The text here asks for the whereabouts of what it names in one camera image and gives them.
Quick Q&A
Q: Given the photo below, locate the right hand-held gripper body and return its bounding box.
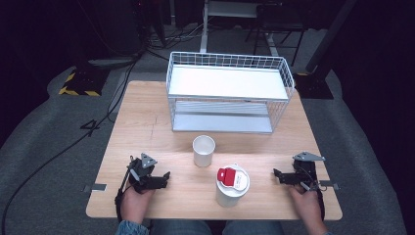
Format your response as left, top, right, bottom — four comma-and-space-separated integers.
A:
287, 151, 327, 192

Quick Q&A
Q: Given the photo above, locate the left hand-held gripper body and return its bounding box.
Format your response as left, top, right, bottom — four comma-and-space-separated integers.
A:
127, 152, 164, 194

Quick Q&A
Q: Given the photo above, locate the person's right hand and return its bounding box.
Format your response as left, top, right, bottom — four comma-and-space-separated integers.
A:
288, 183, 323, 227

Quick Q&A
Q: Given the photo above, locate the person's left hand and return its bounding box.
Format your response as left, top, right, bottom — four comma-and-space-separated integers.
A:
119, 186, 157, 226

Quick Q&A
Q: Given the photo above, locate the grey tape piece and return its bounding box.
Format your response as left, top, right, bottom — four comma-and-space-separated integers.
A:
318, 179, 341, 191
81, 183, 108, 193

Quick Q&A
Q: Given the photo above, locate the white open cup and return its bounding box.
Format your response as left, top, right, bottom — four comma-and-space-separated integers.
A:
192, 134, 216, 168

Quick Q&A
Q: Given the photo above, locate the person's left leg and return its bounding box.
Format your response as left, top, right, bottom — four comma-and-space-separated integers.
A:
150, 219, 213, 235

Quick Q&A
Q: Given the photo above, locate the person's leg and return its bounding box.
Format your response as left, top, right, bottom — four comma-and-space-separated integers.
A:
150, 219, 213, 235
222, 220, 286, 235

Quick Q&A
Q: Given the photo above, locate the white cup with red-white lid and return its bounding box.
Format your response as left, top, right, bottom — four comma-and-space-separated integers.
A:
214, 164, 252, 209

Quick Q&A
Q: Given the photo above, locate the person's right leg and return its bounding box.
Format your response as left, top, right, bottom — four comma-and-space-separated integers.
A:
222, 220, 286, 235

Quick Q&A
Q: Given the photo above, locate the black stand base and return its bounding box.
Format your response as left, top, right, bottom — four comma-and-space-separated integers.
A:
293, 71, 335, 101

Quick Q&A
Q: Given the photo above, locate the yellow-black striped stand base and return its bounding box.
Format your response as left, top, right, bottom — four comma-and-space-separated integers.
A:
58, 67, 111, 98

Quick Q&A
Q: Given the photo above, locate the black slanted stand pole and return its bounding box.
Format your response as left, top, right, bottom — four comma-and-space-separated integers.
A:
304, 0, 358, 75

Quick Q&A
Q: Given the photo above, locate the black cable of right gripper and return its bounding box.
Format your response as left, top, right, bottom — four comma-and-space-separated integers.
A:
301, 180, 328, 221

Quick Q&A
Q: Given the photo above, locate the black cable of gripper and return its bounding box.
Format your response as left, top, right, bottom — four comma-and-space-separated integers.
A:
114, 160, 136, 223
301, 180, 328, 221

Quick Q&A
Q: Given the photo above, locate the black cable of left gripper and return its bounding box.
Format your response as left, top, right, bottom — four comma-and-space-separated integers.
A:
114, 160, 136, 223

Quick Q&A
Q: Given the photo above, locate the thick black floor cable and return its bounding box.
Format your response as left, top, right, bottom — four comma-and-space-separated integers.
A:
0, 57, 140, 235

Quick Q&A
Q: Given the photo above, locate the white two-tier wire rack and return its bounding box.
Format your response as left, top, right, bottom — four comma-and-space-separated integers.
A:
165, 51, 296, 135

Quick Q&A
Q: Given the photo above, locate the bundle of floor cables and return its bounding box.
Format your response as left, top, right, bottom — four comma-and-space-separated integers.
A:
143, 18, 205, 62

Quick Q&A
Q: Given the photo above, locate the white desk frame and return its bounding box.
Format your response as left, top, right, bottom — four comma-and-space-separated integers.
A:
199, 0, 280, 57

